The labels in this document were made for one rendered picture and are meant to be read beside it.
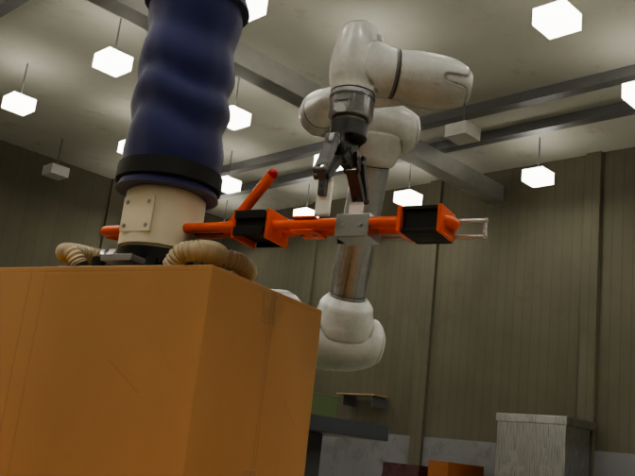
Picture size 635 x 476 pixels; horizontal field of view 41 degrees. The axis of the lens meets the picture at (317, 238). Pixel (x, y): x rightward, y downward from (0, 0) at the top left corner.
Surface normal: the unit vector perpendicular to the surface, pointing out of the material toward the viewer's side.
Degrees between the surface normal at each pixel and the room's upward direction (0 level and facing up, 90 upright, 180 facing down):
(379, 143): 121
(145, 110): 74
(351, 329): 111
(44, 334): 90
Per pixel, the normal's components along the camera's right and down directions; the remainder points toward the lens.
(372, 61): 0.25, -0.16
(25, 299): -0.47, -0.27
